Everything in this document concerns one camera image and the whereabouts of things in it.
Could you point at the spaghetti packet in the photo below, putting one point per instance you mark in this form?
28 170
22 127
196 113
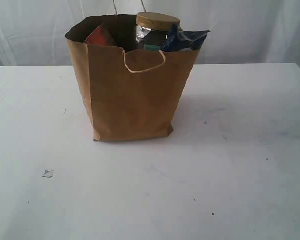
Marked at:
178 40

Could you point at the clear jar with gold lid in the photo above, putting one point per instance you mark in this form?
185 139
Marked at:
152 28

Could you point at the brown kraft stand-up pouch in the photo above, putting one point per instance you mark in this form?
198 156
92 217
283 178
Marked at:
101 36

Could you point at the brown paper shopping bag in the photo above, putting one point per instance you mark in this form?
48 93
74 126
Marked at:
129 94

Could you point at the small clear plastic scrap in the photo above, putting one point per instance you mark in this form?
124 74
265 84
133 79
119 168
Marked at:
48 174

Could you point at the white backdrop curtain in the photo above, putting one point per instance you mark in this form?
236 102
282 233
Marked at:
32 32

